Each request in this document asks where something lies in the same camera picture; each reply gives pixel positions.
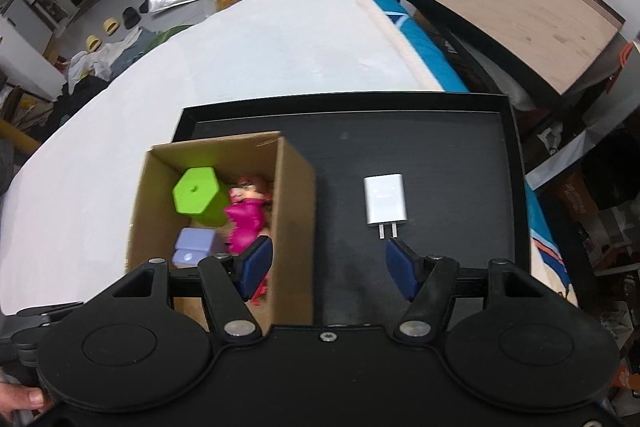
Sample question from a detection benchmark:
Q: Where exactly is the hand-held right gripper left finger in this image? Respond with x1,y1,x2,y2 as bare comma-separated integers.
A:
107,237,275,340

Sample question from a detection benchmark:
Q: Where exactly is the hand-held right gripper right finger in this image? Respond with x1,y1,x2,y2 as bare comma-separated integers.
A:
385,238,551,340

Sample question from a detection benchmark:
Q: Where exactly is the pink toy figure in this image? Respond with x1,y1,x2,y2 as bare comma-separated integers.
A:
223,174,275,308

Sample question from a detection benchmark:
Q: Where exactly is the brown cardboard box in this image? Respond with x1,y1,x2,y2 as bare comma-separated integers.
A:
124,132,317,329

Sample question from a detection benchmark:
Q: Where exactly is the small lavender box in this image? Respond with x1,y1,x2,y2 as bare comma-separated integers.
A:
172,227,226,270

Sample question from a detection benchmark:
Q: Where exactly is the white charger plug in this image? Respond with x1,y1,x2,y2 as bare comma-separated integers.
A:
362,174,407,240

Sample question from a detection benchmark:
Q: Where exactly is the black tray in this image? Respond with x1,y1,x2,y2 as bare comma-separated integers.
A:
170,93,531,329

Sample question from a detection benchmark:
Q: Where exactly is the person's left hand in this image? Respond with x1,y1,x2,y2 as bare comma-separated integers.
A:
0,382,55,414

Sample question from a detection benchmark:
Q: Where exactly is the green hexagonal lidded container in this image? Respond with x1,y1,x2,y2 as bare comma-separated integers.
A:
171,166,229,228

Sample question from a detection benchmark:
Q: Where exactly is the black-framed wooden board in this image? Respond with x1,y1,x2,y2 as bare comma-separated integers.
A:
382,0,627,110

